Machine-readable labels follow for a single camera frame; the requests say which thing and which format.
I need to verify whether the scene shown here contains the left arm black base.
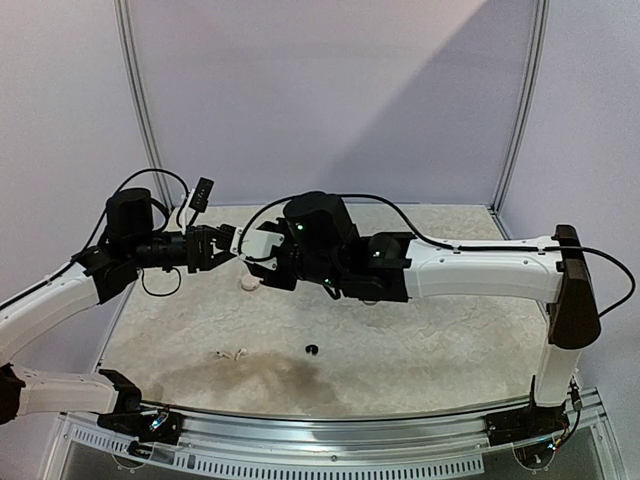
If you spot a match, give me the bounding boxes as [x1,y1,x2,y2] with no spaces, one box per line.
[97,406,185,445]

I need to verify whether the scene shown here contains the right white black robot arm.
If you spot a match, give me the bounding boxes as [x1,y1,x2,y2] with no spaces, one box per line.
[232,191,601,436]

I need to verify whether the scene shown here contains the black earbud near black case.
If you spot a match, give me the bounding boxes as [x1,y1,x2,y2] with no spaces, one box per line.
[305,344,319,355]

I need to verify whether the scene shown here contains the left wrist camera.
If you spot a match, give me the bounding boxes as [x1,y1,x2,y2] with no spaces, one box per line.
[176,177,215,231]

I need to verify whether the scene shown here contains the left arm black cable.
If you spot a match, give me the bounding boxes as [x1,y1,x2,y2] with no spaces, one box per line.
[74,167,196,296]

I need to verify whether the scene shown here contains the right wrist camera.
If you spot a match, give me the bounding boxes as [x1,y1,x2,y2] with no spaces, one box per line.
[225,228,285,271]

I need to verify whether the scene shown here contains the metal corner post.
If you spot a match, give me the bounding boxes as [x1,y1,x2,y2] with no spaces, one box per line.
[489,0,549,216]
[113,0,175,201]

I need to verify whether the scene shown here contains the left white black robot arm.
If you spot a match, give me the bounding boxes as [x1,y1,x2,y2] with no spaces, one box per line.
[1,188,237,434]

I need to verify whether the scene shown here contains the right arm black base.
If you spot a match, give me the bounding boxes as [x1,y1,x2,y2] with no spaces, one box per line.
[484,403,568,446]

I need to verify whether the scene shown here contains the pink round charging case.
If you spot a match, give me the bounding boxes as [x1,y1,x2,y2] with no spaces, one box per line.
[240,274,261,292]

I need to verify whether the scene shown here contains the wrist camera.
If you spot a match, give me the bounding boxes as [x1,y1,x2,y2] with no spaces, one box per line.
[176,177,215,231]
[225,228,285,271]

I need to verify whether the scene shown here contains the aluminium front rail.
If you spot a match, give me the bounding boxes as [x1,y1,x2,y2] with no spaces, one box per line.
[59,387,607,476]

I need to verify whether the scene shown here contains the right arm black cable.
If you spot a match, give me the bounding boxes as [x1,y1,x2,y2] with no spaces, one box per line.
[239,193,633,317]

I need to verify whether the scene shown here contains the right metal corner post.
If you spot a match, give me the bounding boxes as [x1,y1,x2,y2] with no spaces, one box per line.
[489,0,549,216]

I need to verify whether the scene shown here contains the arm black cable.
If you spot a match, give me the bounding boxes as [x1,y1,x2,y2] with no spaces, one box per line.
[74,167,196,296]
[239,193,633,317]

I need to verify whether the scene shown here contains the left metal corner post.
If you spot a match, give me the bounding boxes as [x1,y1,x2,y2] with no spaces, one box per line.
[113,0,175,201]

